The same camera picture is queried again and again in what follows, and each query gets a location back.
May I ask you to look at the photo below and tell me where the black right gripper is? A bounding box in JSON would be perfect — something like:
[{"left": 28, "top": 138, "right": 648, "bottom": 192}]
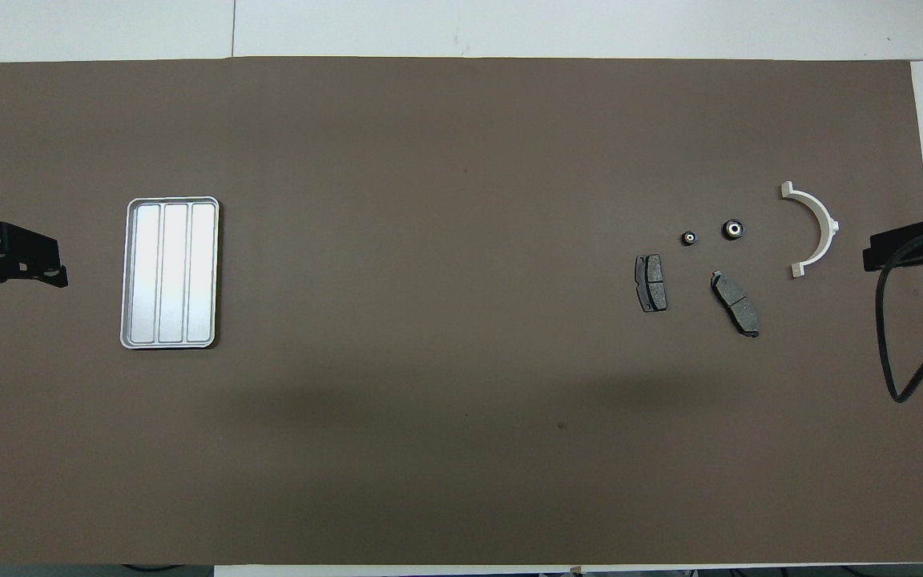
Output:
[{"left": 864, "top": 221, "right": 923, "bottom": 273}]

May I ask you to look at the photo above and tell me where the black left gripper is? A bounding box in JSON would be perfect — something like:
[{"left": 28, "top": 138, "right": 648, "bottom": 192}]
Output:
[{"left": 0, "top": 222, "right": 70, "bottom": 289}]

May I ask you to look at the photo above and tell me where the silver metal tray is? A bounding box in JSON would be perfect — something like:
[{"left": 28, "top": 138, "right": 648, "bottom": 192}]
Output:
[{"left": 119, "top": 196, "right": 220, "bottom": 350}]

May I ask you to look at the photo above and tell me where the elongated grey brake pad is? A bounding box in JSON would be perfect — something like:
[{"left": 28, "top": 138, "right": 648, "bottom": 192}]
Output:
[{"left": 710, "top": 271, "right": 761, "bottom": 338}]

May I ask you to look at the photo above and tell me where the rectangular grey brake pad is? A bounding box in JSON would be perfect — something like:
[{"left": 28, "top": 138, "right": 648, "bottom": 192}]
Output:
[{"left": 635, "top": 254, "right": 668, "bottom": 313}]

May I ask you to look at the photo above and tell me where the brown table mat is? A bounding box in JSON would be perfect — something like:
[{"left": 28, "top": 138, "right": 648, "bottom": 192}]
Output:
[{"left": 0, "top": 56, "right": 923, "bottom": 566}]

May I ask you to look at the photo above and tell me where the white semicircular plastic bracket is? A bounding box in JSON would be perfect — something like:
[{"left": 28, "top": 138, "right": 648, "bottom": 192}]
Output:
[{"left": 780, "top": 182, "right": 840, "bottom": 280}]

